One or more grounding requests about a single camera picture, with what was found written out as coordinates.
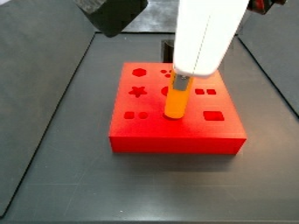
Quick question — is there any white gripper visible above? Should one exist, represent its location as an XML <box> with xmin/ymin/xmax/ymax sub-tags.
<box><xmin>172</xmin><ymin>0</ymin><xmax>248</xmax><ymax>91</ymax></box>

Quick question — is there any orange oval peg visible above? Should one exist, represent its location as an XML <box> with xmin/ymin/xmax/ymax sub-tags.
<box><xmin>164</xmin><ymin>72</ymin><xmax>192</xmax><ymax>119</ymax></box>

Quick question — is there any black curved holder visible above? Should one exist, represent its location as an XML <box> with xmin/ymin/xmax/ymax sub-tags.
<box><xmin>161</xmin><ymin>39</ymin><xmax>173</xmax><ymax>63</ymax></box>

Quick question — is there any red shape sorter block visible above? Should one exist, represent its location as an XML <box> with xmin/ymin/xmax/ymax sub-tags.
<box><xmin>108</xmin><ymin>62</ymin><xmax>247</xmax><ymax>154</ymax></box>

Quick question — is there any dark red robot part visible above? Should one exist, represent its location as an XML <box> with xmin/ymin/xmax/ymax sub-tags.
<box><xmin>247</xmin><ymin>0</ymin><xmax>287</xmax><ymax>15</ymax></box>

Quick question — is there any black camera box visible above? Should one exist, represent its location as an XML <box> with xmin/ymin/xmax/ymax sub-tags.
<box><xmin>73</xmin><ymin>0</ymin><xmax>148</xmax><ymax>38</ymax></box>

